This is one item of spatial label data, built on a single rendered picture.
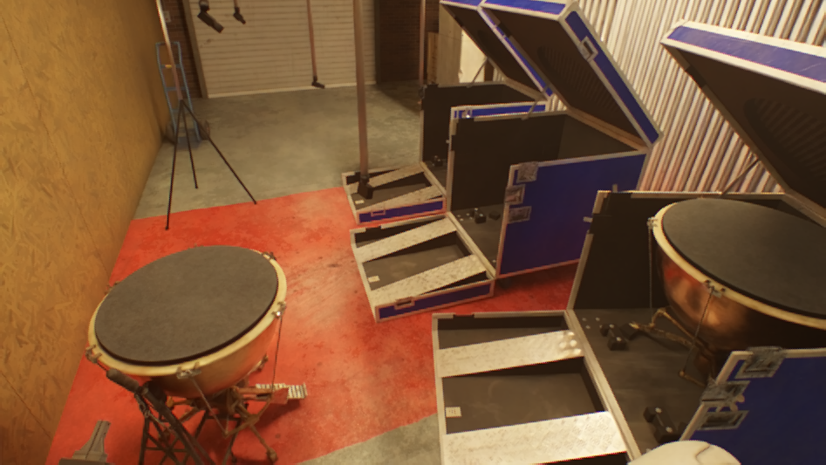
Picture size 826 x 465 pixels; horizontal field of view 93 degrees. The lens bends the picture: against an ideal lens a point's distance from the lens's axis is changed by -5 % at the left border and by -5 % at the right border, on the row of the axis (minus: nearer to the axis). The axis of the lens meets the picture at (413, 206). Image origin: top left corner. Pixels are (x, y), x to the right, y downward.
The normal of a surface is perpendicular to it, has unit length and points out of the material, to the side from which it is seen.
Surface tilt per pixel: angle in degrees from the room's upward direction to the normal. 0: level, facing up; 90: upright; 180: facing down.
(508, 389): 2
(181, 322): 0
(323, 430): 0
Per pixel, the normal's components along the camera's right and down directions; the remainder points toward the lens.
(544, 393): -0.01, -0.87
